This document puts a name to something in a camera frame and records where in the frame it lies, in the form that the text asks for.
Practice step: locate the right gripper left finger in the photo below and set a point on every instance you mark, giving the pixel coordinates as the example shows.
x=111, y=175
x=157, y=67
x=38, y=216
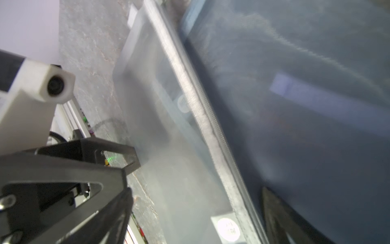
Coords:
x=102, y=219

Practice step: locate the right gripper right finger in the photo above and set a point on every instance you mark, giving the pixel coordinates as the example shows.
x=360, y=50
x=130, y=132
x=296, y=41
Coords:
x=285, y=226

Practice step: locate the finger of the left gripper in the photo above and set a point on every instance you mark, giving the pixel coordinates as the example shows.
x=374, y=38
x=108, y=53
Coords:
x=37, y=191
x=90, y=150

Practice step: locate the dark blue mesh pouch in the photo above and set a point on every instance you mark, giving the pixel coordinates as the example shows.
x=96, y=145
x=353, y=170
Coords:
x=301, y=90

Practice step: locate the grey mesh pouch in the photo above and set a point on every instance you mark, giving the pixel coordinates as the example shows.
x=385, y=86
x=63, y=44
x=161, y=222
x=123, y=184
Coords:
x=190, y=180

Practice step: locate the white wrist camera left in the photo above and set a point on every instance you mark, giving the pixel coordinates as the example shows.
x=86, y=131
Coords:
x=30, y=93

